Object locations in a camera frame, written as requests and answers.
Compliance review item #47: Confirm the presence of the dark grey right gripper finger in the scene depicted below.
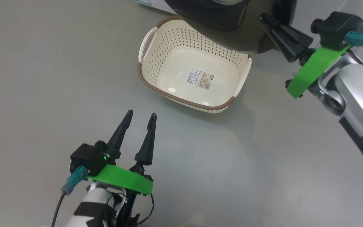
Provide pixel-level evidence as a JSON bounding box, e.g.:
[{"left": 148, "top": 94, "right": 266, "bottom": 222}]
[
  {"left": 268, "top": 30, "right": 308, "bottom": 63},
  {"left": 259, "top": 13, "right": 314, "bottom": 48}
]

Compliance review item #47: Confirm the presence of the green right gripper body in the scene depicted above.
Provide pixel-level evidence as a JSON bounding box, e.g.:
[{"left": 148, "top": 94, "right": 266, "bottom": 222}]
[{"left": 285, "top": 46, "right": 351, "bottom": 99}]

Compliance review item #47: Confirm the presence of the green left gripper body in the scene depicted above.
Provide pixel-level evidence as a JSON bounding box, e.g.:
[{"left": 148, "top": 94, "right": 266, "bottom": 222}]
[{"left": 87, "top": 164, "right": 154, "bottom": 196}]

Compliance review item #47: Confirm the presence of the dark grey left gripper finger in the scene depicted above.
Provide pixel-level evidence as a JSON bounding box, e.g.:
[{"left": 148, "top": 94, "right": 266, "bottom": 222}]
[
  {"left": 134, "top": 113, "right": 157, "bottom": 166},
  {"left": 106, "top": 110, "right": 134, "bottom": 160}
]

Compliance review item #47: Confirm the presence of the washing machine door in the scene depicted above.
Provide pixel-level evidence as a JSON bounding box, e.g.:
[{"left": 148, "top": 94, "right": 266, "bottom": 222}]
[{"left": 164, "top": 0, "right": 297, "bottom": 54}]

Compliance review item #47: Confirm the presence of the cream perforated laundry basket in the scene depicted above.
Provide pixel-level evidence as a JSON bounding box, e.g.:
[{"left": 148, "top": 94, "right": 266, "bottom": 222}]
[{"left": 137, "top": 16, "right": 253, "bottom": 113}]

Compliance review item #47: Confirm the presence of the basket product label sticker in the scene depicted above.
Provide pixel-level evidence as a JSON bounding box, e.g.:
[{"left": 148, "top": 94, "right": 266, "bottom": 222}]
[{"left": 186, "top": 68, "right": 215, "bottom": 90}]

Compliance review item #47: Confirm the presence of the teal left camera connector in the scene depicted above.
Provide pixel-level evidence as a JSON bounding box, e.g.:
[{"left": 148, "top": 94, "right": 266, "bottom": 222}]
[{"left": 61, "top": 166, "right": 88, "bottom": 195}]

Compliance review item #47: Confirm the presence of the black left camera cable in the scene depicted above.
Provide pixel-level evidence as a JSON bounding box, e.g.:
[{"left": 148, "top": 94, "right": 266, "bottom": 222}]
[{"left": 51, "top": 192, "right": 66, "bottom": 227}]

